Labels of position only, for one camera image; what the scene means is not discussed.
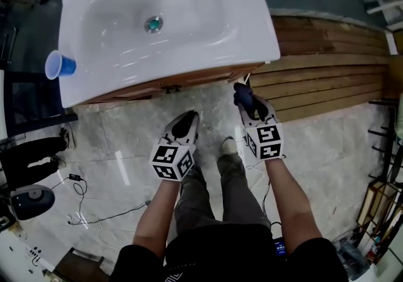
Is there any metal sink drain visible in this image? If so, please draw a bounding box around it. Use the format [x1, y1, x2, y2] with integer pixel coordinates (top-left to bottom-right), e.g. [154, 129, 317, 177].
[144, 15, 165, 34]

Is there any white board panel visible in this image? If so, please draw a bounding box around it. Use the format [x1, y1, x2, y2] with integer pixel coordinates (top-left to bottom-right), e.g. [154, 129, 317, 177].
[0, 227, 64, 278]

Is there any wooden cabinet door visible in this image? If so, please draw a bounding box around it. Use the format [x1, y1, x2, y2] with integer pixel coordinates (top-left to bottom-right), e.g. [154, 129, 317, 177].
[108, 87, 164, 101]
[179, 69, 249, 87]

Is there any person's right shoe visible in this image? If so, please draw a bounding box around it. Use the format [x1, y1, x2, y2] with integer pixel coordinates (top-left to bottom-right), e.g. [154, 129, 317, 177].
[221, 136, 237, 156]

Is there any blue plastic cup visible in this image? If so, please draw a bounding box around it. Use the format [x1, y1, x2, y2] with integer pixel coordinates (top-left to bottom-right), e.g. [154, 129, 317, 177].
[44, 50, 77, 81]

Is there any metal and wood rack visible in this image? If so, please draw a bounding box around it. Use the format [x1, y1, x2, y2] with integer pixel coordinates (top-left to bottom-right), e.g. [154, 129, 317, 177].
[355, 98, 403, 269]

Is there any person's left forearm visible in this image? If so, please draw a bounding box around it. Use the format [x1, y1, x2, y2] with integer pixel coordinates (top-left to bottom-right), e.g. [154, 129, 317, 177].
[132, 178, 182, 259]

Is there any person's black shirt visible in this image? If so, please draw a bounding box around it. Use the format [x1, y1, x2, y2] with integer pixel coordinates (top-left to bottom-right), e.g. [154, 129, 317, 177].
[110, 223, 349, 282]

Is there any white side table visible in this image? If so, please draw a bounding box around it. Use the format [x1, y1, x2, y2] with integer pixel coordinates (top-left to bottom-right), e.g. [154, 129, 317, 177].
[366, 0, 403, 55]

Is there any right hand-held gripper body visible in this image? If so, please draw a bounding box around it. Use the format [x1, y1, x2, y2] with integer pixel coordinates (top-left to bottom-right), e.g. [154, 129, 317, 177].
[243, 120, 287, 162]

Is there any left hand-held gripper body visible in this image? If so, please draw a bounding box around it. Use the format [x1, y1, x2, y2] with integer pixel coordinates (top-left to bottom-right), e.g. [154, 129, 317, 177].
[148, 138, 196, 183]

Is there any wooden sink cabinet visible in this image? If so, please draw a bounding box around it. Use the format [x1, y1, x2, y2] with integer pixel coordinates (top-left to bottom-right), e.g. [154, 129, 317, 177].
[72, 62, 267, 106]

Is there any person's right forearm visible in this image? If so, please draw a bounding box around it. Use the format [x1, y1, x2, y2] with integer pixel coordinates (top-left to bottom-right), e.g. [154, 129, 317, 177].
[264, 157, 324, 255]

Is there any wooden plank platform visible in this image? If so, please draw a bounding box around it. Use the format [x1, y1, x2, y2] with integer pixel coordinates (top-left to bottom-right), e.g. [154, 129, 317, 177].
[248, 14, 392, 123]

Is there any grey wheeled machine base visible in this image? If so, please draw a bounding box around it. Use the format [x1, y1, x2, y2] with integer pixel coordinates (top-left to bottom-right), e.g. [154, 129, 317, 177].
[11, 184, 56, 222]

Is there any phone with blue screen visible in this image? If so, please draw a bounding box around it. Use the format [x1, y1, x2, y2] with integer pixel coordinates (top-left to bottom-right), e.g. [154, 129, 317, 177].
[273, 239, 288, 257]

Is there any black power cable with brick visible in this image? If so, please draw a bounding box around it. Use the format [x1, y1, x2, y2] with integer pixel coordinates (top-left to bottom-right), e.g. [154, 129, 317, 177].
[50, 172, 152, 227]

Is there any white sink basin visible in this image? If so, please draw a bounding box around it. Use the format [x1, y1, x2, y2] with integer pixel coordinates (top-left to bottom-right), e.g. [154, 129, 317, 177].
[58, 0, 281, 108]

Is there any white table with black frame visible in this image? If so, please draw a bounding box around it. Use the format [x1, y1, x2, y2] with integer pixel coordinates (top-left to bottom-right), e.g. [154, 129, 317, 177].
[0, 69, 79, 140]

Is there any dark blue cloth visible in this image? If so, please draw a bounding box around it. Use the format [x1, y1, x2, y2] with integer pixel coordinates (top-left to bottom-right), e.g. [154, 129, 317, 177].
[233, 82, 254, 109]

